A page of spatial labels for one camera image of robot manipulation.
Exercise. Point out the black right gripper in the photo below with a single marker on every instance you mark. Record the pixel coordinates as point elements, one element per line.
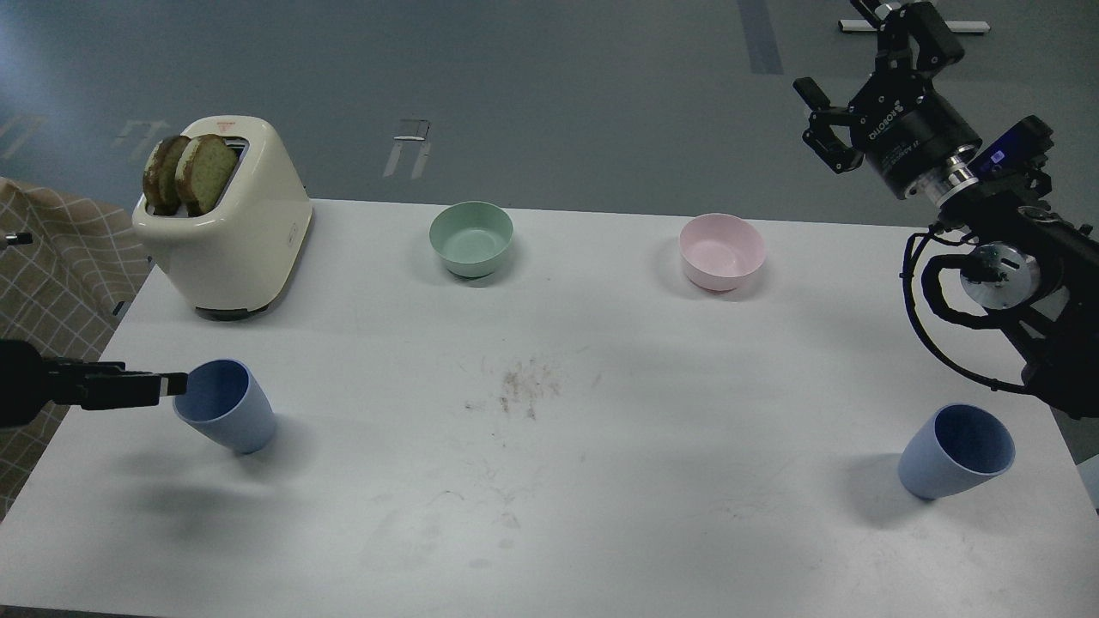
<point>899,123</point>

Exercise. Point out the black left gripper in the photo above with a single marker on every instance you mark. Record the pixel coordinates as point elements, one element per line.
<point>93,385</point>

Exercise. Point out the blue cup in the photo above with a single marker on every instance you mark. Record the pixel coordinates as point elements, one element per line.
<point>959,448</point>
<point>225,403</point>

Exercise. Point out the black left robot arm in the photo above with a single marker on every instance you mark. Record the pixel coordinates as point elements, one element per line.
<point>29,381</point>

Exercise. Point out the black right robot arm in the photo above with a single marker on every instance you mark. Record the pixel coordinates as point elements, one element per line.
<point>998,258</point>

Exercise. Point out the beige checkered cloth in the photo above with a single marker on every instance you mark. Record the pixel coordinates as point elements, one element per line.
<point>66,291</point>

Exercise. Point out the cream toaster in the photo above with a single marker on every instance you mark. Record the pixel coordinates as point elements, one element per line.
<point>236,259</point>

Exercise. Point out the toast slice left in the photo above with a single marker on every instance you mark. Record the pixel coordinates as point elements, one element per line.
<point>159,176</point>

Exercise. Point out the toast slice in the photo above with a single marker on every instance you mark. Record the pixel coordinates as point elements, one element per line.
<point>204,168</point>
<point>159,176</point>

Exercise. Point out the pink bowl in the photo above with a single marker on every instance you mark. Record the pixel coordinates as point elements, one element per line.
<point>720,252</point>

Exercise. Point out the toast slice right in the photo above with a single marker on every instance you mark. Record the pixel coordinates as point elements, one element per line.
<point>204,168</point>

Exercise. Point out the green bowl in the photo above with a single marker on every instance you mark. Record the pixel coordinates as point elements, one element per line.
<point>472,239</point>

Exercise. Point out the metal floor bracket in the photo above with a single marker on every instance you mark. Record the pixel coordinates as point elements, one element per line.
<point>410,149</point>

